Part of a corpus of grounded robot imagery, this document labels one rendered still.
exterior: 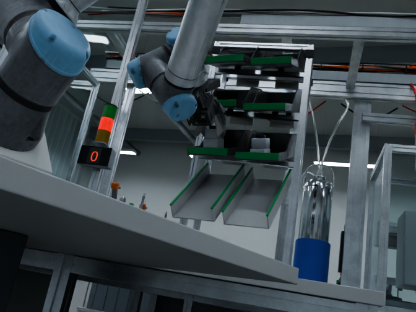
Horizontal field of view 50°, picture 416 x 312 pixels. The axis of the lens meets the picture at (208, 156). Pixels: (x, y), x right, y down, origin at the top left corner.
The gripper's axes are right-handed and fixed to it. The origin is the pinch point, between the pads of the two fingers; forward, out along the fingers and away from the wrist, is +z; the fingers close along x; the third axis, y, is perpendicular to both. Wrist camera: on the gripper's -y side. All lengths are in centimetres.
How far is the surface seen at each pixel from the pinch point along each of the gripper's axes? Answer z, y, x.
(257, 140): 1.4, 1.8, 13.6
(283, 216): 104, -51, -2
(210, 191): 14.3, 11.3, -1.6
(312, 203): 75, -38, 18
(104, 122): 5.0, -10.8, -47.9
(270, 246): 892, -564, -234
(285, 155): 9.0, -0.4, 20.6
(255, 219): 12.3, 22.1, 15.8
